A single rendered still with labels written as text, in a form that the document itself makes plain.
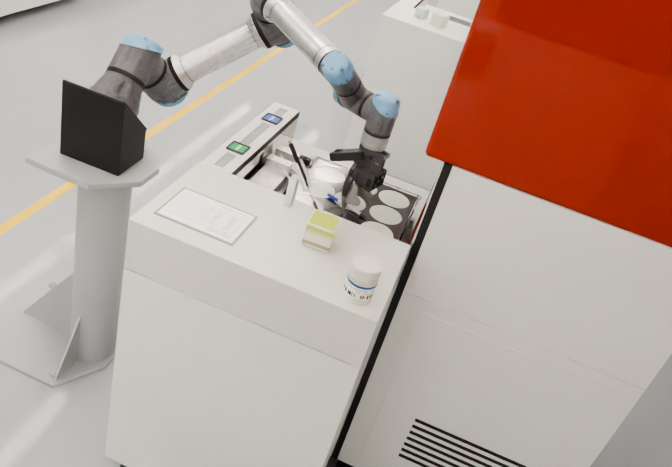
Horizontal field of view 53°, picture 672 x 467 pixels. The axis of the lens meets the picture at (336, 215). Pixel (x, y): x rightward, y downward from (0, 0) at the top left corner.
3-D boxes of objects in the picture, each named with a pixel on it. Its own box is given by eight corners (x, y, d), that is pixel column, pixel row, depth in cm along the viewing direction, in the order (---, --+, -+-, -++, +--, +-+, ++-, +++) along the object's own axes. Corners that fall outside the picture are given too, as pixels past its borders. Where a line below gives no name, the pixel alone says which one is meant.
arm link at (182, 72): (127, 63, 206) (283, -20, 197) (154, 88, 219) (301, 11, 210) (134, 93, 201) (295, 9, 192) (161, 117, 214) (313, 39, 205)
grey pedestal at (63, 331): (-36, 345, 233) (-50, 139, 190) (50, 279, 269) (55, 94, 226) (90, 407, 225) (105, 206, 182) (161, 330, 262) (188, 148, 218)
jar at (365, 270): (374, 293, 156) (386, 261, 151) (366, 310, 150) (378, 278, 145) (346, 281, 157) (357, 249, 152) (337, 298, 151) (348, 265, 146)
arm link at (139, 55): (98, 62, 193) (119, 23, 196) (126, 86, 205) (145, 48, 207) (129, 70, 188) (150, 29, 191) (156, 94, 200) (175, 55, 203)
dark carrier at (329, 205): (417, 199, 213) (417, 197, 213) (391, 252, 184) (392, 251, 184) (317, 160, 218) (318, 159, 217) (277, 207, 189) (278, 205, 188)
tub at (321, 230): (336, 239, 170) (342, 218, 166) (328, 255, 163) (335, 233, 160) (308, 229, 170) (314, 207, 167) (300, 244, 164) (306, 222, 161)
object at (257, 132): (291, 145, 238) (300, 110, 230) (222, 216, 191) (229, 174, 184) (267, 136, 239) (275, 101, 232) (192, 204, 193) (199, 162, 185)
